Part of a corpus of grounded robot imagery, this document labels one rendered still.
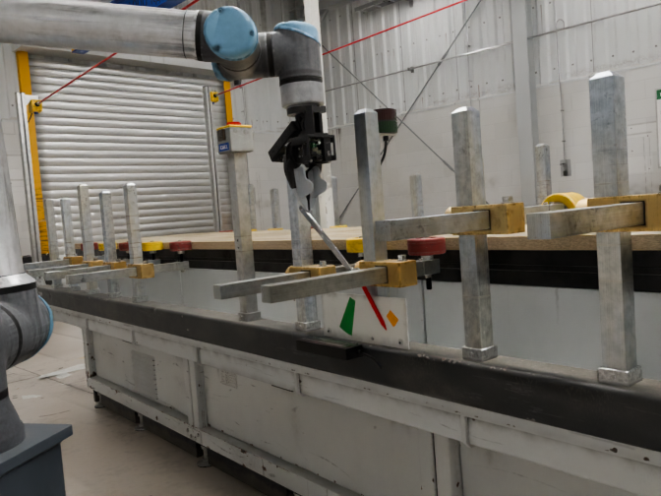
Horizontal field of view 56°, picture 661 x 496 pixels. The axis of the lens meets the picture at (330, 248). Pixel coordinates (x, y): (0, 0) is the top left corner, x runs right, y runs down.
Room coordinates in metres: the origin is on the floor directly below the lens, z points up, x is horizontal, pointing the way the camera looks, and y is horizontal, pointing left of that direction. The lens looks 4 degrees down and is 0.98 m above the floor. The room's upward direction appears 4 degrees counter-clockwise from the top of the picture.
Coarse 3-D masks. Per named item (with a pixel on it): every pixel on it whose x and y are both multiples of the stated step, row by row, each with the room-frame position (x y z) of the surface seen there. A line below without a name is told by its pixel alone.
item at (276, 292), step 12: (420, 264) 1.29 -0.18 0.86; (432, 264) 1.31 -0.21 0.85; (324, 276) 1.15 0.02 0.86; (336, 276) 1.14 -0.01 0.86; (348, 276) 1.16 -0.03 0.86; (360, 276) 1.18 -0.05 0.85; (372, 276) 1.20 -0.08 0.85; (384, 276) 1.22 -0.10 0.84; (420, 276) 1.29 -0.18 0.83; (264, 288) 1.06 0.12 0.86; (276, 288) 1.06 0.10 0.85; (288, 288) 1.07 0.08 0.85; (300, 288) 1.09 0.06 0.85; (312, 288) 1.11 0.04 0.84; (324, 288) 1.12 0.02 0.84; (336, 288) 1.14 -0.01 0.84; (348, 288) 1.16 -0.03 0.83; (264, 300) 1.07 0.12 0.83; (276, 300) 1.06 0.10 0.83
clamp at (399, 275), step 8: (360, 264) 1.28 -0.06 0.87; (368, 264) 1.27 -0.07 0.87; (376, 264) 1.25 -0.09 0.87; (384, 264) 1.23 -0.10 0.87; (392, 264) 1.21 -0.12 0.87; (400, 264) 1.20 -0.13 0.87; (408, 264) 1.22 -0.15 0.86; (392, 272) 1.21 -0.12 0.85; (400, 272) 1.20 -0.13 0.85; (408, 272) 1.21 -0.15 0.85; (416, 272) 1.23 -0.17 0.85; (392, 280) 1.21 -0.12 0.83; (400, 280) 1.20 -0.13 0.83; (408, 280) 1.21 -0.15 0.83; (416, 280) 1.23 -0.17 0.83
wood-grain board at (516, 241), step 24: (120, 240) 3.35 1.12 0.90; (144, 240) 3.00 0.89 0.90; (168, 240) 2.71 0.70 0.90; (192, 240) 2.47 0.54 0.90; (216, 240) 2.27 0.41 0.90; (264, 240) 1.96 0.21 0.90; (288, 240) 1.85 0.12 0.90; (312, 240) 1.77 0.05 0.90; (336, 240) 1.68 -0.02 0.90; (456, 240) 1.37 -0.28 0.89; (504, 240) 1.27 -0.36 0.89; (528, 240) 1.23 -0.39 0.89; (552, 240) 1.19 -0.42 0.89; (576, 240) 1.15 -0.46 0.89; (648, 240) 1.05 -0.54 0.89
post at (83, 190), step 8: (80, 184) 2.62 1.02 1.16; (80, 192) 2.61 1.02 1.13; (88, 192) 2.63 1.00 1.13; (80, 200) 2.62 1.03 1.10; (88, 200) 2.63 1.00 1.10; (80, 208) 2.63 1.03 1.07; (88, 208) 2.63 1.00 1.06; (80, 216) 2.63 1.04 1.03; (88, 216) 2.62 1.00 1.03; (88, 224) 2.62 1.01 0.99; (88, 232) 2.62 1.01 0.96; (88, 240) 2.62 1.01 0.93; (88, 248) 2.62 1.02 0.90; (88, 256) 2.61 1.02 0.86; (88, 288) 2.63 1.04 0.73
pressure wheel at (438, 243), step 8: (408, 240) 1.31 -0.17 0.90; (416, 240) 1.29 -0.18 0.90; (424, 240) 1.29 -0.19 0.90; (432, 240) 1.29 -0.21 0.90; (440, 240) 1.29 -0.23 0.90; (408, 248) 1.32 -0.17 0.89; (416, 248) 1.29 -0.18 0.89; (424, 248) 1.29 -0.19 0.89; (432, 248) 1.29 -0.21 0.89; (440, 248) 1.29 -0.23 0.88; (424, 256) 1.31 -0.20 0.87; (432, 256) 1.32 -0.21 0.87
